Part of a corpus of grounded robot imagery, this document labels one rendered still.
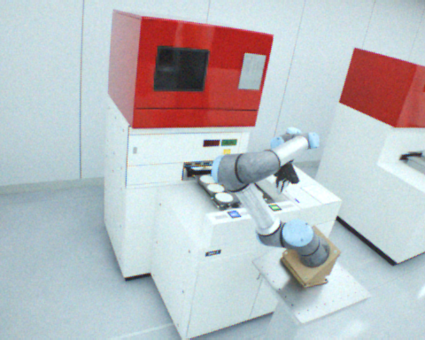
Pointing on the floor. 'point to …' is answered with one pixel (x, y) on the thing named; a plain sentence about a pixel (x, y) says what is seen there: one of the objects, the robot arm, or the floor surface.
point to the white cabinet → (208, 277)
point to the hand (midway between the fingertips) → (280, 193)
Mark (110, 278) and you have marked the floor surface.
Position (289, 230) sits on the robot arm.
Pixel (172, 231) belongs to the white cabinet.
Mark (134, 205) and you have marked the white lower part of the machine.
